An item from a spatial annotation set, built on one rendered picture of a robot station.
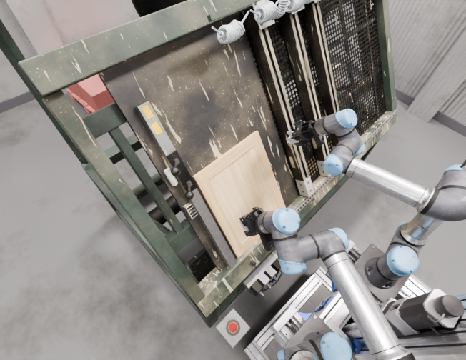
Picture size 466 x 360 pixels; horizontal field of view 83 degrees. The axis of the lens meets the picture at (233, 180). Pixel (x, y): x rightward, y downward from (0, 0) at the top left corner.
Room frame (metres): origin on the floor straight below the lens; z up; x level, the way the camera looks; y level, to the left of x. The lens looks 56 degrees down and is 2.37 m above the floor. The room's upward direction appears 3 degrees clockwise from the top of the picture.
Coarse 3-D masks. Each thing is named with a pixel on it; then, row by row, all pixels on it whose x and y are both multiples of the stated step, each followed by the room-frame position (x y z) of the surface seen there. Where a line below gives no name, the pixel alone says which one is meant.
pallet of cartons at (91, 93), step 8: (88, 80) 2.57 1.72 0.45; (96, 80) 2.58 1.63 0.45; (72, 88) 2.66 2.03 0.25; (80, 88) 2.49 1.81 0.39; (88, 88) 2.43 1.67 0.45; (96, 88) 2.44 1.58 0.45; (104, 88) 2.44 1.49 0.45; (72, 96) 2.70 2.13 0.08; (80, 96) 2.59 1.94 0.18; (88, 96) 2.39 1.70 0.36; (96, 96) 2.32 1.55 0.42; (104, 96) 2.38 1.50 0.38; (88, 104) 2.51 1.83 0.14; (96, 104) 2.30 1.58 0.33; (104, 104) 2.35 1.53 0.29; (88, 112) 2.49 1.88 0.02
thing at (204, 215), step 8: (144, 104) 0.79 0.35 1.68; (152, 112) 0.78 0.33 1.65; (144, 120) 0.75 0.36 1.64; (152, 120) 0.76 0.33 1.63; (152, 136) 0.73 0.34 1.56; (160, 136) 0.73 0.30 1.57; (168, 136) 0.74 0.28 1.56; (160, 144) 0.71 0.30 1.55; (168, 144) 0.72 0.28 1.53; (168, 152) 0.70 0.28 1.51; (168, 160) 0.68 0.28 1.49; (176, 176) 0.65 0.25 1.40; (184, 192) 0.62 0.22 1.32; (192, 200) 0.59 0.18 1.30; (200, 200) 0.61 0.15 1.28; (200, 208) 0.58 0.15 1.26; (200, 216) 0.56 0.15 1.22; (208, 216) 0.57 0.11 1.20; (208, 224) 0.54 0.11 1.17; (216, 224) 0.55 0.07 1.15; (208, 232) 0.52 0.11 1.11; (216, 232) 0.52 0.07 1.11; (216, 240) 0.49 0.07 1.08; (224, 240) 0.51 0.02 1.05; (224, 248) 0.48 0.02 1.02; (224, 256) 0.44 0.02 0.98; (232, 256) 0.46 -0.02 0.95; (232, 264) 0.42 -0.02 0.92
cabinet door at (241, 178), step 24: (240, 144) 0.90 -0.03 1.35; (216, 168) 0.76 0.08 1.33; (240, 168) 0.82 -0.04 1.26; (264, 168) 0.89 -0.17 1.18; (216, 192) 0.68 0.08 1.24; (240, 192) 0.74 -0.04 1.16; (264, 192) 0.80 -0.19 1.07; (216, 216) 0.59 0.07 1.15; (240, 216) 0.64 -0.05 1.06; (240, 240) 0.55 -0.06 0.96
